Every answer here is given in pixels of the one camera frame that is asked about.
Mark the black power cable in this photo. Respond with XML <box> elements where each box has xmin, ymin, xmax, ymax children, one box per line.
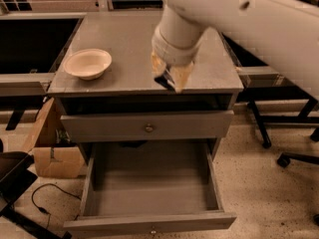
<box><xmin>30</xmin><ymin>182</ymin><xmax>83</xmax><ymax>231</ymax></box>

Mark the dark blue rxbar wrapper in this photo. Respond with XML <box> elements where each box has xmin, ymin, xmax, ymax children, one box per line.
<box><xmin>155</xmin><ymin>70</ymin><xmax>174</xmax><ymax>91</ymax></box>

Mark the closed grey top drawer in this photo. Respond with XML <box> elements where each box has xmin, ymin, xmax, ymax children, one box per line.
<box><xmin>61</xmin><ymin>111</ymin><xmax>233</xmax><ymax>142</ymax></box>

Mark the grey wooden drawer cabinet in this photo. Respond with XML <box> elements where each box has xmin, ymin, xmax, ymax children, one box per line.
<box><xmin>46</xmin><ymin>9</ymin><xmax>244</xmax><ymax>239</ymax></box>

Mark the black chair at left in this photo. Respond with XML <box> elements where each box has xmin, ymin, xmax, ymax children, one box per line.
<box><xmin>0</xmin><ymin>146</ymin><xmax>72</xmax><ymax>239</ymax></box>

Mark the open grey middle drawer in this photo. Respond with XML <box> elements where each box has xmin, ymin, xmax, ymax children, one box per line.
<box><xmin>64</xmin><ymin>139</ymin><xmax>236</xmax><ymax>238</ymax></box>

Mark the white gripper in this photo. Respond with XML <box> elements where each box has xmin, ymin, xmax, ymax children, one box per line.
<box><xmin>151</xmin><ymin>26</ymin><xmax>201</xmax><ymax>93</ymax></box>

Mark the brass top drawer knob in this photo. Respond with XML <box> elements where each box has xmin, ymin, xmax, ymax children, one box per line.
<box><xmin>145</xmin><ymin>123</ymin><xmax>154</xmax><ymax>132</ymax></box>

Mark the black office chair base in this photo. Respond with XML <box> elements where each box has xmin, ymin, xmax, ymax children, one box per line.
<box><xmin>247</xmin><ymin>97</ymin><xmax>319</xmax><ymax>227</ymax></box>

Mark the white paper bowl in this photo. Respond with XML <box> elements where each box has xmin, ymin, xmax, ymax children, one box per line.
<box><xmin>63</xmin><ymin>49</ymin><xmax>112</xmax><ymax>81</ymax></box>

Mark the brown cardboard box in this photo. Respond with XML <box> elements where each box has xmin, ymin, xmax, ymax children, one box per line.
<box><xmin>22</xmin><ymin>99</ymin><xmax>85</xmax><ymax>179</ymax></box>

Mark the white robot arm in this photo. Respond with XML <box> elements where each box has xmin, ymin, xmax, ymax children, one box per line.
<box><xmin>152</xmin><ymin>0</ymin><xmax>319</xmax><ymax>99</ymax></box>

